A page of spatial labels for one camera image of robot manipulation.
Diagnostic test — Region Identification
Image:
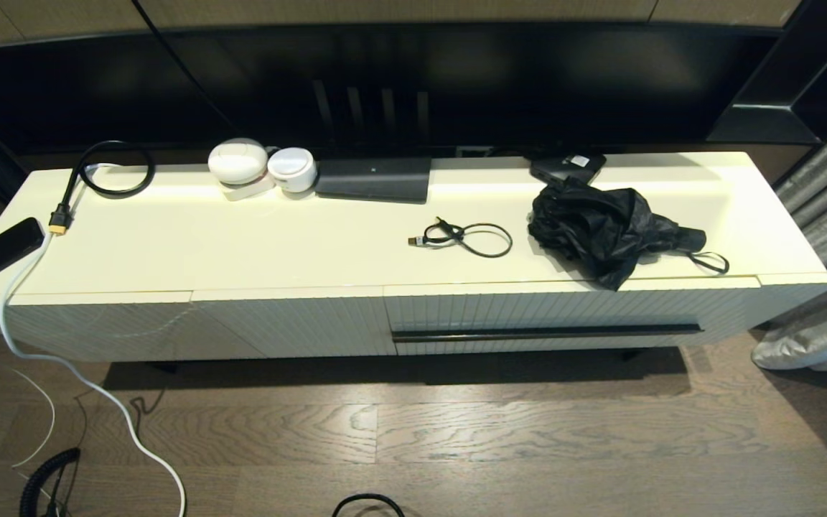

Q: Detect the white egg-shaped device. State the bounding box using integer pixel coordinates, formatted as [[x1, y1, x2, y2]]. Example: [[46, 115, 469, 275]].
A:
[[207, 138, 269, 186]]

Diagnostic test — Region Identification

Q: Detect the white tv cabinet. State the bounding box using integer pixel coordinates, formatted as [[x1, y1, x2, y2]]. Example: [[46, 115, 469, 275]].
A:
[[0, 151, 827, 363]]

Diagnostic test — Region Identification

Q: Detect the short black USB cable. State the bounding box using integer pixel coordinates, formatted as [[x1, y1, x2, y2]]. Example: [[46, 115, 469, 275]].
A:
[[408, 217, 514, 259]]

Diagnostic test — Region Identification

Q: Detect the thin white cable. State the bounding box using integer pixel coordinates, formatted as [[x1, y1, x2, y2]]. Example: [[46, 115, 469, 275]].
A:
[[0, 337, 57, 469]]

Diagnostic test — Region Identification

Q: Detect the black flat set-top box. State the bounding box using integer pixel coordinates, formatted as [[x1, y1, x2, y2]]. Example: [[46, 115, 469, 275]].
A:
[[314, 157, 433, 205]]

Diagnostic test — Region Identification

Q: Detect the dark wall shelf unit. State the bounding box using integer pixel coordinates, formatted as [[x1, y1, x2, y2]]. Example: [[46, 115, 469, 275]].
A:
[[706, 0, 827, 144]]

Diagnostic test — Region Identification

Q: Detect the white cabinet drawer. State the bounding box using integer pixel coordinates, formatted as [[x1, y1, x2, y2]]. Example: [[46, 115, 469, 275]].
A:
[[383, 276, 762, 357]]

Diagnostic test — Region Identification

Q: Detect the black coiled cable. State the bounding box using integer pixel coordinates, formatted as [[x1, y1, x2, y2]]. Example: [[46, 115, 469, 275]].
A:
[[19, 447, 83, 517]]

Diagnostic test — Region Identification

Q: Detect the small black box white label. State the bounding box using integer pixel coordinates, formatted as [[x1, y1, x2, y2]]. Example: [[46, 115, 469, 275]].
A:
[[530, 151, 608, 186]]

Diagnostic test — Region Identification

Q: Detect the black umbrella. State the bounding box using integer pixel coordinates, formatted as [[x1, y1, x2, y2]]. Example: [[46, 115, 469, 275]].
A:
[[527, 176, 731, 292]]

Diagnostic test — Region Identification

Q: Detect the black television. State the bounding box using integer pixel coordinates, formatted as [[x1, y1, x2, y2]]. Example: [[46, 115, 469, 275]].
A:
[[159, 22, 780, 160]]

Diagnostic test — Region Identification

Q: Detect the thick white cable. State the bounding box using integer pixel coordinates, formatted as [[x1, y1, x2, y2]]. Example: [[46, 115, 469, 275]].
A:
[[0, 164, 187, 517]]

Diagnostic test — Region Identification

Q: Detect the black HDMI cable gold plug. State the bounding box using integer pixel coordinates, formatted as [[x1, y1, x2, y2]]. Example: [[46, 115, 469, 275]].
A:
[[48, 140, 156, 236]]

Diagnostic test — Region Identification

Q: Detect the white cylindrical device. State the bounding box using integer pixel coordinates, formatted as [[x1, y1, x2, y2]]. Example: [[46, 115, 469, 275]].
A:
[[267, 147, 317, 193]]

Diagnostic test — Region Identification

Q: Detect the black cable loop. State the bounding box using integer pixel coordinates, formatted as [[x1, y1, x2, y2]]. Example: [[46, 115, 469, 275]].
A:
[[332, 493, 406, 517]]

